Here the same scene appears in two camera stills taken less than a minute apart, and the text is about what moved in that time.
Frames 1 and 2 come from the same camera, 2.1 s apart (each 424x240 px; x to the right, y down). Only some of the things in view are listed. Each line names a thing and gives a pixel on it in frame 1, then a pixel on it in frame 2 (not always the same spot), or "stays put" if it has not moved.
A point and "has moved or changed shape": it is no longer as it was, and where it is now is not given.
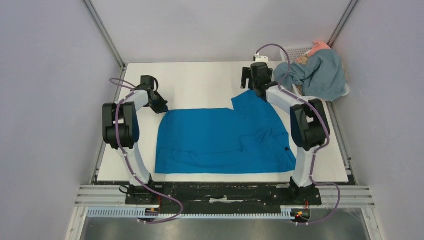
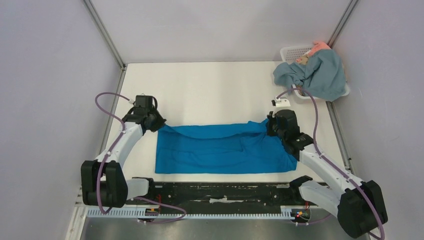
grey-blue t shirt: (319, 77) stays put
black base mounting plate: (223, 195) stays put
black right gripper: (247, 78) to (273, 125)
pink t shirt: (317, 45) stays put
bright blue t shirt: (249, 139) has moved or changed shape
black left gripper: (163, 107) to (160, 121)
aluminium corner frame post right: (342, 22) stays put
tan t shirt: (303, 61) stays put
